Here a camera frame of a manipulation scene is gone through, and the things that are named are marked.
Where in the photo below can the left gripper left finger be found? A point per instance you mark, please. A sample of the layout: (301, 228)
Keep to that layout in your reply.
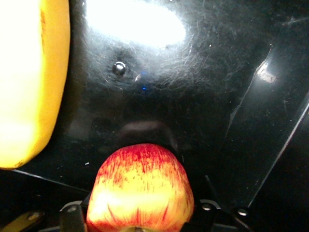
(72, 217)

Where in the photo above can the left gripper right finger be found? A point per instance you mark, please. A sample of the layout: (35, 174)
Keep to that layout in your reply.
(207, 212)

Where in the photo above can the red yellow apple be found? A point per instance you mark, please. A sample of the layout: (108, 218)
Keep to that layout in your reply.
(142, 188)

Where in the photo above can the black plastic tray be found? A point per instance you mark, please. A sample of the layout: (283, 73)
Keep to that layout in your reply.
(193, 108)

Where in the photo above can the yellow banana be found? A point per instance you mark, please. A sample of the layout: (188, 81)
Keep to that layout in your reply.
(29, 84)

